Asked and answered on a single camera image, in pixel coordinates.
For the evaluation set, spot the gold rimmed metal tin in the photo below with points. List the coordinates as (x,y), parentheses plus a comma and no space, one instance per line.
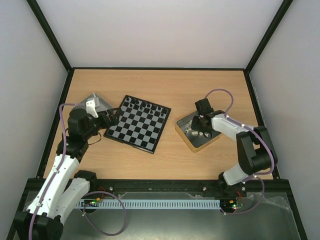
(194,143)

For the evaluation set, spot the black cage frame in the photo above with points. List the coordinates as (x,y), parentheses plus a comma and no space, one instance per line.
(281,12)

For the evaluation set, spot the circuit board with led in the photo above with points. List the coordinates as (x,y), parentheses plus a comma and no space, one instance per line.
(232,204)
(93,202)

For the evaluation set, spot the light blue slotted cable duct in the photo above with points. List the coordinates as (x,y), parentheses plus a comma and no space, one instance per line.
(157,204)

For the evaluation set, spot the left circuit board with LED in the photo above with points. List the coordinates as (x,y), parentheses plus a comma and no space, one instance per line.
(93,202)

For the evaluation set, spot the black and silver chessboard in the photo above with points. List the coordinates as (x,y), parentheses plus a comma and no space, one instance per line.
(139,132)

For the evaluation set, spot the right circuit board with LED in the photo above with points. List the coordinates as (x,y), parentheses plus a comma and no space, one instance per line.
(232,204)

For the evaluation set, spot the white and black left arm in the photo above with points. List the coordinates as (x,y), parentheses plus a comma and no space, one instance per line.
(45,217)

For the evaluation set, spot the silver textured metal tray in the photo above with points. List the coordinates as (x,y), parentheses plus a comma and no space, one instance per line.
(100,103)

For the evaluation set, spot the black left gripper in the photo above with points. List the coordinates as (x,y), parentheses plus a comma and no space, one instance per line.
(113,120)

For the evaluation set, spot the black chess pieces row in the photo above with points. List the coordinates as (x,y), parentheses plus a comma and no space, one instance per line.
(142,108)

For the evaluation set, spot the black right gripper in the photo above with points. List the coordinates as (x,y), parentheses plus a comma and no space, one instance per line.
(200,122)

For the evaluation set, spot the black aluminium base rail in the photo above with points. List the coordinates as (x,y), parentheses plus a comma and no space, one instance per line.
(207,188)

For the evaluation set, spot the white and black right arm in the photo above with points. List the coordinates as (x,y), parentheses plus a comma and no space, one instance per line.
(256,154)

